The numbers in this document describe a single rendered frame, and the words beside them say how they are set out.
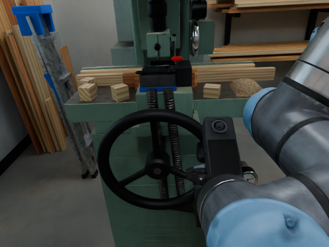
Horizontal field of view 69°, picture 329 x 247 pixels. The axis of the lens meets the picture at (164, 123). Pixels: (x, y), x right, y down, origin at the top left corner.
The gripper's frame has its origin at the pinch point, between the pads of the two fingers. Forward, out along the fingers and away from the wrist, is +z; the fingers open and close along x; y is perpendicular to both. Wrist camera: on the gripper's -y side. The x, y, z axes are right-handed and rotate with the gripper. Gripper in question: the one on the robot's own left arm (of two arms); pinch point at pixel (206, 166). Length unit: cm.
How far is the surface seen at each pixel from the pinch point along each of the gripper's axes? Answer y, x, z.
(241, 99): -16.1, 12.6, 18.1
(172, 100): -14.8, -6.7, 6.2
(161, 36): -36.2, -9.3, 19.5
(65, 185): 26, -88, 120
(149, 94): -16.4, -12.0, 5.2
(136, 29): -48, -20, 39
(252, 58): -88, 80, 210
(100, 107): -15.6, -27.8, 18.3
